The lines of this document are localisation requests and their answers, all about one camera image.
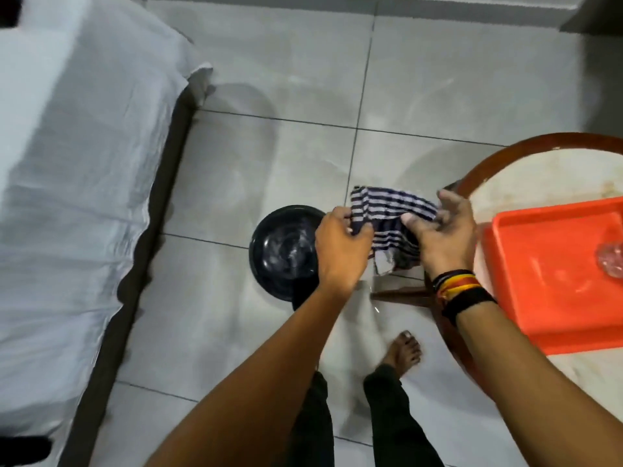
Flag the person's left hand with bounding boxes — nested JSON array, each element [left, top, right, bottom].
[[315, 206, 375, 300]]

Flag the person's right hand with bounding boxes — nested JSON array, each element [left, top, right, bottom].
[[400, 189, 481, 282]]

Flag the navy white striped cloth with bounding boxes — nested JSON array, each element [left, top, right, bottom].
[[349, 186, 442, 277]]

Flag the person's left forearm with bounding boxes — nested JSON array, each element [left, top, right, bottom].
[[145, 282, 367, 467]]

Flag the person's right forearm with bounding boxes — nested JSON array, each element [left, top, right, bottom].
[[457, 302, 623, 467]]

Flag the black round bowl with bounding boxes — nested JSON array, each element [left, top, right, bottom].
[[248, 205, 328, 303]]

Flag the black wristband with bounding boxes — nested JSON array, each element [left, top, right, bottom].
[[441, 287, 497, 327]]

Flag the person's right foot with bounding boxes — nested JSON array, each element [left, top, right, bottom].
[[381, 330, 423, 381]]

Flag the orange plastic tray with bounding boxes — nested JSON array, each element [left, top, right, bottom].
[[482, 197, 623, 356]]

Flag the round wooden-rimmed table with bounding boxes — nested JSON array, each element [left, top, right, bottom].
[[370, 132, 623, 401]]

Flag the person's black trousers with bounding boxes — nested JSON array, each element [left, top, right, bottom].
[[286, 365, 445, 467]]

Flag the clear drinking glass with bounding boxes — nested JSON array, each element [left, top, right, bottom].
[[596, 240, 623, 279]]

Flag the dark furniture piece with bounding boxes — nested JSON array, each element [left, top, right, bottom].
[[560, 0, 623, 37]]

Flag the white bed sheet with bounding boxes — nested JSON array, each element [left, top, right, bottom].
[[0, 0, 214, 467]]

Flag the colourful thread bracelet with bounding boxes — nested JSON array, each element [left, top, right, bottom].
[[432, 269, 483, 303]]

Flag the dark bed frame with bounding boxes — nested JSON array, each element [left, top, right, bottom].
[[57, 85, 198, 467]]

